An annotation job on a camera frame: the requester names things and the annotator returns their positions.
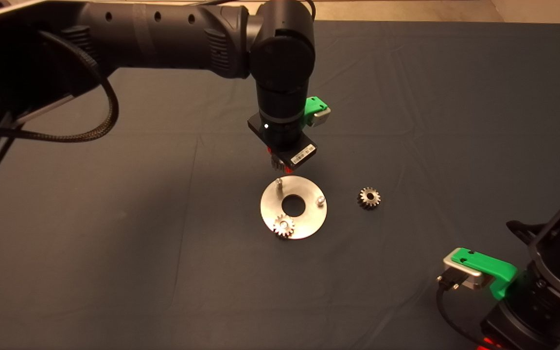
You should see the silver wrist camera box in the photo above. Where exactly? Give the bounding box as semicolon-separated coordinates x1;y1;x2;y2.
309;108;332;128
443;250;497;291

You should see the round metal carrier plate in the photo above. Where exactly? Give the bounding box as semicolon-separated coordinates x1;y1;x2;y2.
260;176;328;240

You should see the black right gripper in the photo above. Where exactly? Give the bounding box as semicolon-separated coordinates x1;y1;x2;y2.
477;304;560;350

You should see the dark grey table cloth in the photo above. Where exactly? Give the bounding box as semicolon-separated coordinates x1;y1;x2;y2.
0;19;560;350

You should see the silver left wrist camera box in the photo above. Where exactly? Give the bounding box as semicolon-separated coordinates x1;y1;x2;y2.
309;108;332;128

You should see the black braided arm hose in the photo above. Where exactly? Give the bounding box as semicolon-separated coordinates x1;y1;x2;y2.
506;220;548;244
0;29;119;143

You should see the green right camera mount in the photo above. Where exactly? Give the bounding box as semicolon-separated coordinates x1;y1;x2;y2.
450;248;519;300

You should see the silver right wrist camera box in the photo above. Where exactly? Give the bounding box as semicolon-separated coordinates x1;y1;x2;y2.
443;250;497;291

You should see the green left camera mount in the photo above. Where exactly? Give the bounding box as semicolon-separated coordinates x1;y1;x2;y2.
304;96;329;122

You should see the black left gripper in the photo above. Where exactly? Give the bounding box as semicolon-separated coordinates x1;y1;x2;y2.
247;114;318;175

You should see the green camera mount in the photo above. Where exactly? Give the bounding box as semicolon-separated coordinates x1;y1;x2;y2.
450;248;519;300
304;96;329;122

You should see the black braided left arm hose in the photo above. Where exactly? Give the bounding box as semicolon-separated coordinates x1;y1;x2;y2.
0;29;119;143

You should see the black braided right arm hose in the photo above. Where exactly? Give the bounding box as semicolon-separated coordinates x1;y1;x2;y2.
506;220;548;244

